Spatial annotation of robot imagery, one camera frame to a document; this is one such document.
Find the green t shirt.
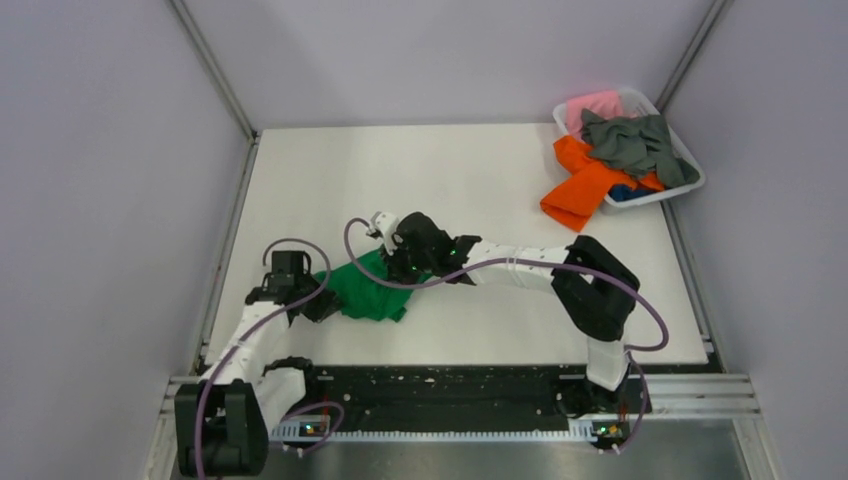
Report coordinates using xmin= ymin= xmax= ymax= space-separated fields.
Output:
xmin=303 ymin=263 xmax=413 ymax=322

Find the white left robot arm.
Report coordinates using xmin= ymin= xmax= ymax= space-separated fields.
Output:
xmin=173 ymin=250 xmax=340 ymax=479

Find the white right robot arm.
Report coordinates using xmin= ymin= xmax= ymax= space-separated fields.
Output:
xmin=370 ymin=212 xmax=640 ymax=417

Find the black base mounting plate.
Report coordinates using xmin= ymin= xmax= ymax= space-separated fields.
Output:
xmin=297 ymin=365 xmax=652 ymax=433

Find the orange t shirt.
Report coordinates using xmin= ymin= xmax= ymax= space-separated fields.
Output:
xmin=540 ymin=135 xmax=666 ymax=232

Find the blue t shirt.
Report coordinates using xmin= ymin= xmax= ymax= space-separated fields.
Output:
xmin=608 ymin=184 xmax=656 ymax=203

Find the grey t shirt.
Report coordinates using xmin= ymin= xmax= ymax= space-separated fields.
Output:
xmin=581 ymin=108 xmax=701 ymax=189

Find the pink t shirt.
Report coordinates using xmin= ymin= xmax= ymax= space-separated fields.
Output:
xmin=564 ymin=90 xmax=625 ymax=139

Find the white plastic laundry bin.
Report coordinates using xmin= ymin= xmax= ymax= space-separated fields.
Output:
xmin=552 ymin=86 xmax=708 ymax=211

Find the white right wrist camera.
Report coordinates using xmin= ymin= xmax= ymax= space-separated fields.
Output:
xmin=367 ymin=211 xmax=400 ymax=256

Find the aluminium frame rail left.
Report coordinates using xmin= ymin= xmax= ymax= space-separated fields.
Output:
xmin=166 ymin=1 xmax=258 ymax=372

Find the white slotted cable duct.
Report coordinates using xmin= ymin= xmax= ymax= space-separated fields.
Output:
xmin=270 ymin=417 xmax=623 ymax=443

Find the aluminium frame rail right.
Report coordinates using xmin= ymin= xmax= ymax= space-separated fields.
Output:
xmin=654 ymin=0 xmax=733 ymax=372

